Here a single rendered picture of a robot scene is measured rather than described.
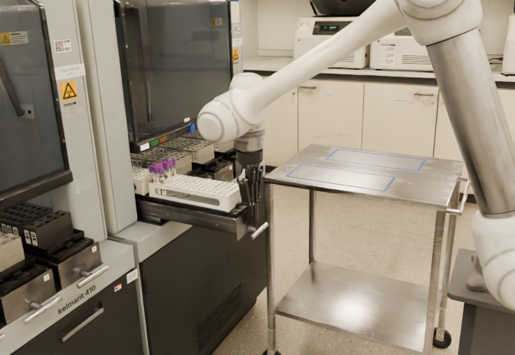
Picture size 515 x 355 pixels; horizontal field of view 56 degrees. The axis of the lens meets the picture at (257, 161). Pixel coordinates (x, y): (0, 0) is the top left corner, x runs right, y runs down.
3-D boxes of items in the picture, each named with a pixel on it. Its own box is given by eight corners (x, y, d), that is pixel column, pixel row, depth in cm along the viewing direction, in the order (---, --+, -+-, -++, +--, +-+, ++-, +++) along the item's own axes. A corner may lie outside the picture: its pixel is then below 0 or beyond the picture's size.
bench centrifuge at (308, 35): (291, 67, 374) (290, -23, 354) (322, 57, 425) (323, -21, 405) (362, 70, 348) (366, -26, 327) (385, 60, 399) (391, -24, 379)
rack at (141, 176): (77, 185, 171) (74, 169, 169) (98, 176, 179) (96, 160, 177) (144, 198, 157) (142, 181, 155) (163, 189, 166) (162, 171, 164)
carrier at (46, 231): (69, 231, 133) (65, 211, 131) (74, 232, 132) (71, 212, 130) (33, 250, 123) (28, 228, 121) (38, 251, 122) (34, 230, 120)
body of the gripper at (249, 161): (245, 142, 144) (246, 172, 147) (231, 150, 137) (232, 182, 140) (267, 146, 141) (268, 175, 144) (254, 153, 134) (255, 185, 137)
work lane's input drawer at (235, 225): (68, 204, 173) (64, 180, 170) (97, 190, 184) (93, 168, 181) (250, 244, 140) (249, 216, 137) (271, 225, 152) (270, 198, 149)
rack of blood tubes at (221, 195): (149, 200, 156) (146, 182, 154) (168, 189, 165) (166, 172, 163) (228, 216, 143) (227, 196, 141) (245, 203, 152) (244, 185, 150)
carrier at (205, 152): (210, 156, 192) (209, 142, 190) (214, 157, 191) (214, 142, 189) (193, 165, 182) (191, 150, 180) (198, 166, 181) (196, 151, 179)
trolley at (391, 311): (260, 368, 196) (254, 175, 170) (304, 306, 234) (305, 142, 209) (435, 430, 166) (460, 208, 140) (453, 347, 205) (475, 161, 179)
